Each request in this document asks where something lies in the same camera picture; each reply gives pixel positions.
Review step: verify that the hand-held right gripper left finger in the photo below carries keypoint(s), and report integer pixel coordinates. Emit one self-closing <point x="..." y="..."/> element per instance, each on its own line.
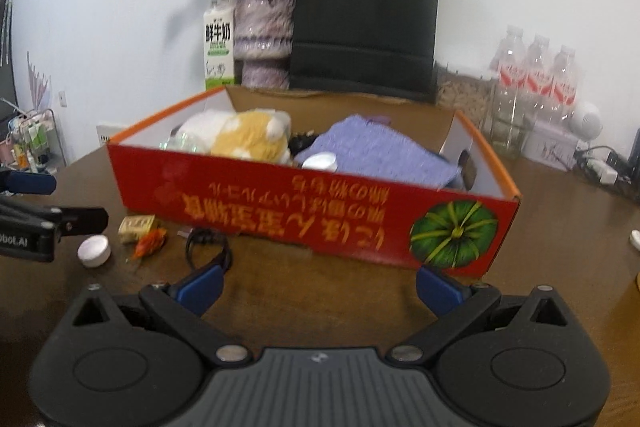
<point x="202" y="289"/>

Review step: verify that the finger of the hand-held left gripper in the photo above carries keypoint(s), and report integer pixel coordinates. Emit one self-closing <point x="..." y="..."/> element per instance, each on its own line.
<point x="82" y="219"/>
<point x="27" y="183"/>

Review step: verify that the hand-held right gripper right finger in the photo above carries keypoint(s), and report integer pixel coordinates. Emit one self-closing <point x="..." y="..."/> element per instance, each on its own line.
<point x="440" y="291"/>

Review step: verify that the white round jar lid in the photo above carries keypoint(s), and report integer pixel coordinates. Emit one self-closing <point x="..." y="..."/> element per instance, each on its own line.
<point x="94" y="252"/>

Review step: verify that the red cardboard box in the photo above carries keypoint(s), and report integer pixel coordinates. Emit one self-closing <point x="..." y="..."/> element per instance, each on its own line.
<point x="300" y="212"/>

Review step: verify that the purple knit pouch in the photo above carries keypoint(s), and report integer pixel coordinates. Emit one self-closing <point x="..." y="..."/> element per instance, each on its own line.
<point x="380" y="152"/>

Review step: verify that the white plush cat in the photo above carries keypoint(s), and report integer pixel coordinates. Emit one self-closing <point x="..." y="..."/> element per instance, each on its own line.
<point x="205" y="127"/>

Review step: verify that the yellow plush toy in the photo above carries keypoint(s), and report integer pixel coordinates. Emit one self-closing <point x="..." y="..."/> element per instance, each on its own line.
<point x="245" y="137"/>

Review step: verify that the wooden desktop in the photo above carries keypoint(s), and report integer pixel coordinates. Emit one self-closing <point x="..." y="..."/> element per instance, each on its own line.
<point x="560" y="247"/>

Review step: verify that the metal shelf cart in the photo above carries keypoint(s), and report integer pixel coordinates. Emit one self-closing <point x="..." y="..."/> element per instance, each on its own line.
<point x="30" y="142"/>

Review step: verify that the small yellow box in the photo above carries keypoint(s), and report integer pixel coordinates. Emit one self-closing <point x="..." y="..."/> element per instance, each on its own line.
<point x="136" y="228"/>

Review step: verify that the orange crumpled wrapper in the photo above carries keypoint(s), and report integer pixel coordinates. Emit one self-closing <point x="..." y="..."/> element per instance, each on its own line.
<point x="150" y="243"/>

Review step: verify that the clear glass cup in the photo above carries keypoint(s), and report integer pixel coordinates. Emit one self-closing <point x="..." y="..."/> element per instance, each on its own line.
<point x="507" y="134"/>

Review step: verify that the white tissue box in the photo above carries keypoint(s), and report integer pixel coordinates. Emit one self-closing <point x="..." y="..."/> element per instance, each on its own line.
<point x="550" y="144"/>

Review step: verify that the clear container of pellets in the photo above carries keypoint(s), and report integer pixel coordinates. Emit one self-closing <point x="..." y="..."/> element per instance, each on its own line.
<point x="462" y="99"/>

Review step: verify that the white charger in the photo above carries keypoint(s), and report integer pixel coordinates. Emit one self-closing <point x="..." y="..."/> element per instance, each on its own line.
<point x="600" y="171"/>

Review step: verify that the small white object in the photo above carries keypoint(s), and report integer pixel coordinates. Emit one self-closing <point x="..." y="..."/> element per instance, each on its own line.
<point x="635" y="239"/>

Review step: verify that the black power strip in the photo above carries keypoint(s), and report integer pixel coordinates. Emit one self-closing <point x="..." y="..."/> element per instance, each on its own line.
<point x="627" y="179"/>

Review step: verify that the white round speaker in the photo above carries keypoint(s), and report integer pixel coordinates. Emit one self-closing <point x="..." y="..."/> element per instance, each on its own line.
<point x="585" y="121"/>

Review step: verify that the white green milk carton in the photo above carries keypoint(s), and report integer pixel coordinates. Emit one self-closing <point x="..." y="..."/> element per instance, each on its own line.
<point x="219" y="42"/>

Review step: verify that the purple marbled vase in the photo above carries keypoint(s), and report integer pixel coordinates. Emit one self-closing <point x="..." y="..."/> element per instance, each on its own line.
<point x="262" y="32"/>

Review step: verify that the black paper bag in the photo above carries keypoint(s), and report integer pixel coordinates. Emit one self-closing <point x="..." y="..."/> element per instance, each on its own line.
<point x="365" y="17"/>

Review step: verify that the white wall outlet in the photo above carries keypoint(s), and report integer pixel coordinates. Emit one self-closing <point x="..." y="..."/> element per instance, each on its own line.
<point x="62" y="99"/>

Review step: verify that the purple butterfly wall decoration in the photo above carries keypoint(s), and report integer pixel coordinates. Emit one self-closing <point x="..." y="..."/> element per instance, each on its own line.
<point x="39" y="84"/>

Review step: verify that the dark wall board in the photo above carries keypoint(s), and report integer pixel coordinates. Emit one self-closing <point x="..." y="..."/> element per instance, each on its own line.
<point x="6" y="57"/>

